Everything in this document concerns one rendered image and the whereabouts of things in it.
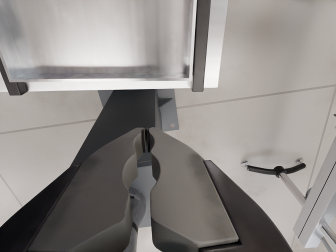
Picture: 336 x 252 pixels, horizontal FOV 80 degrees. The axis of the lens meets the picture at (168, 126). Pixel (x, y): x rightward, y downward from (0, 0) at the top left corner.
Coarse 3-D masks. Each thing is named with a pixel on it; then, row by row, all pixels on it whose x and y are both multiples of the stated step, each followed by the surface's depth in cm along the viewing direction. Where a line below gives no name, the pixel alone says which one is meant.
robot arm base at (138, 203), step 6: (132, 192) 55; (138, 192) 57; (132, 198) 55; (138, 198) 55; (144, 198) 58; (132, 204) 53; (138, 204) 54; (144, 204) 57; (132, 210) 52; (138, 210) 54; (144, 210) 57; (132, 216) 51; (138, 216) 53; (132, 222) 50; (138, 222) 53
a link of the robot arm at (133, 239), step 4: (132, 228) 49; (132, 232) 48; (136, 232) 50; (132, 236) 47; (136, 236) 50; (132, 240) 47; (136, 240) 49; (128, 244) 45; (132, 244) 46; (136, 244) 49; (128, 248) 44; (132, 248) 45
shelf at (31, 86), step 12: (216, 0) 28; (216, 12) 29; (216, 24) 30; (216, 36) 31; (216, 48) 31; (216, 60) 32; (216, 72) 33; (0, 84) 32; (36, 84) 32; (48, 84) 33; (60, 84) 33; (72, 84) 33; (84, 84) 33; (96, 84) 33; (108, 84) 33; (120, 84) 33; (132, 84) 33; (144, 84) 33; (156, 84) 34; (168, 84) 34; (180, 84) 34; (204, 84) 34; (216, 84) 34
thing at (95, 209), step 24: (120, 144) 11; (144, 144) 12; (96, 168) 9; (120, 168) 9; (72, 192) 8; (96, 192) 8; (120, 192) 8; (48, 216) 7; (72, 216) 7; (96, 216) 7; (120, 216) 7; (48, 240) 6; (72, 240) 6; (96, 240) 6; (120, 240) 7
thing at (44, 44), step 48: (0, 0) 27; (48, 0) 27; (96, 0) 27; (144, 0) 28; (192, 0) 26; (0, 48) 27; (48, 48) 30; (96, 48) 30; (144, 48) 31; (192, 48) 28
